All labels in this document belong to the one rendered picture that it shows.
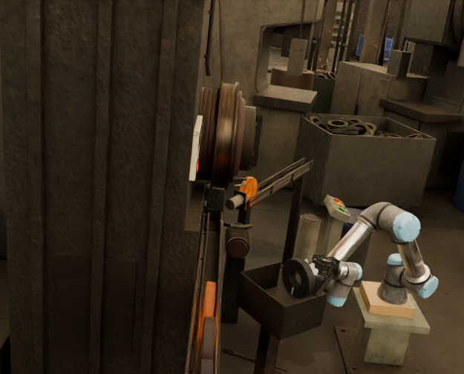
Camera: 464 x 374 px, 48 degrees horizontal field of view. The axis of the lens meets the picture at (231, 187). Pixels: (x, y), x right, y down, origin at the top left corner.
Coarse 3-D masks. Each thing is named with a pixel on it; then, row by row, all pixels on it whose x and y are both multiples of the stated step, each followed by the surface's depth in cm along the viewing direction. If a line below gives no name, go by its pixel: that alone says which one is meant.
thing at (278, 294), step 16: (240, 272) 198; (256, 272) 203; (272, 272) 209; (240, 288) 199; (256, 288) 190; (272, 288) 211; (240, 304) 200; (256, 304) 192; (272, 304) 184; (288, 304) 203; (304, 304) 184; (320, 304) 190; (256, 320) 193; (272, 320) 185; (288, 320) 182; (304, 320) 188; (320, 320) 193; (272, 336) 200; (288, 336) 185; (272, 352) 204; (256, 368) 209; (272, 368) 207
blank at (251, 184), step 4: (244, 180) 283; (248, 180) 283; (252, 180) 287; (256, 180) 291; (248, 184) 283; (252, 184) 288; (256, 184) 292; (240, 188) 282; (244, 188) 281; (248, 188) 284; (252, 188) 291; (256, 188) 293; (244, 192) 282; (248, 192) 292; (252, 192) 291; (248, 196) 289
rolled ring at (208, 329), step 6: (204, 318) 158; (210, 318) 157; (204, 324) 154; (210, 324) 154; (204, 330) 152; (210, 330) 152; (204, 336) 151; (210, 336) 151; (204, 342) 150; (210, 342) 150; (204, 348) 149; (210, 348) 150; (204, 354) 149; (210, 354) 149
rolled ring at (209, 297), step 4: (208, 284) 172; (212, 284) 173; (208, 288) 170; (212, 288) 171; (208, 292) 169; (212, 292) 169; (204, 296) 180; (208, 296) 168; (212, 296) 168; (204, 300) 168; (208, 300) 167; (212, 300) 167; (204, 304) 167; (208, 304) 167; (212, 304) 167; (204, 308) 166; (208, 308) 166; (212, 308) 166; (204, 312) 166; (208, 312) 166; (212, 312) 166; (204, 316) 166; (212, 316) 166; (200, 332) 175; (200, 336) 171
